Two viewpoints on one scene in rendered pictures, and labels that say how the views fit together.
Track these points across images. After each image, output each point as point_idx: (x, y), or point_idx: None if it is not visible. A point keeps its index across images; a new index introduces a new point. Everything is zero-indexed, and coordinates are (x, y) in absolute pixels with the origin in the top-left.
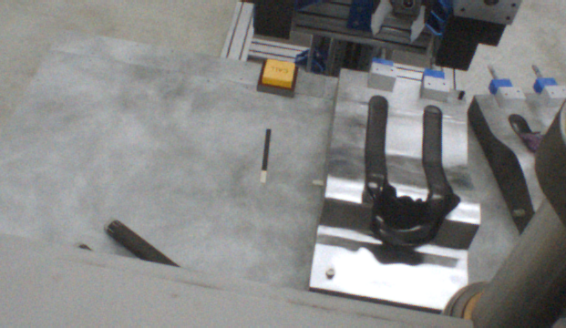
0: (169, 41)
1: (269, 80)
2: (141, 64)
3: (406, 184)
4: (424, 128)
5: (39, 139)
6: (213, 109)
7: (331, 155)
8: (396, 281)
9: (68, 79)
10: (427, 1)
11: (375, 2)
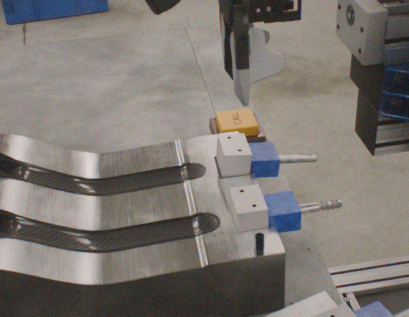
0: None
1: (216, 120)
2: (200, 64)
3: None
4: (162, 222)
5: (73, 53)
6: (162, 112)
7: (55, 146)
8: None
9: (153, 43)
10: (233, 24)
11: (219, 14)
